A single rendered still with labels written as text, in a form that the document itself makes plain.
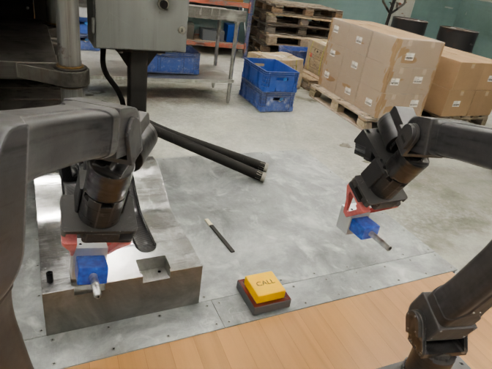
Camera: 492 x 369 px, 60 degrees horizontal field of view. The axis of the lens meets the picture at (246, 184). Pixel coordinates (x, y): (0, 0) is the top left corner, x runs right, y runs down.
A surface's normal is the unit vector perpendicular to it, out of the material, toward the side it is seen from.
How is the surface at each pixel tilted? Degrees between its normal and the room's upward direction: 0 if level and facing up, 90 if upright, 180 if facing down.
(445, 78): 90
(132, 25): 90
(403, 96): 81
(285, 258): 0
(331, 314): 0
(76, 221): 22
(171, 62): 93
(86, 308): 90
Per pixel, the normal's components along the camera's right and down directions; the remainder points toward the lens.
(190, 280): 0.41, 0.47
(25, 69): -0.22, 0.43
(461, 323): 0.14, 0.75
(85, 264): 0.19, -0.95
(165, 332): 0.14, -0.88
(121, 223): 0.38, -0.66
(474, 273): -0.98, -0.07
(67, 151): 0.97, 0.25
